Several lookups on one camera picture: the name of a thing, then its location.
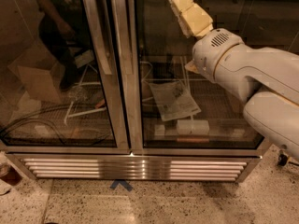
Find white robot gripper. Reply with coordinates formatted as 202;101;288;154
168;0;243;83

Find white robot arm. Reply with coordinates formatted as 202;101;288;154
168;0;299;160

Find paper manual inside fridge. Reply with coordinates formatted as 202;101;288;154
149;80;201;121

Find small white block inside fridge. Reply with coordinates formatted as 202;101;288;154
154;124;165;136

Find stainless glass door refrigerator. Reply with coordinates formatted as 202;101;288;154
0;0;298;182

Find black caster wheel cart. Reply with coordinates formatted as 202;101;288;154
278;151;299;166

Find blue tape floor marker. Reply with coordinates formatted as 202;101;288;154
110;179;133;192

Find brown object at left edge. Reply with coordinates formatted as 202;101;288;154
0;163;21;186

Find left fridge door handle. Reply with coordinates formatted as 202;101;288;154
83;0;112;75

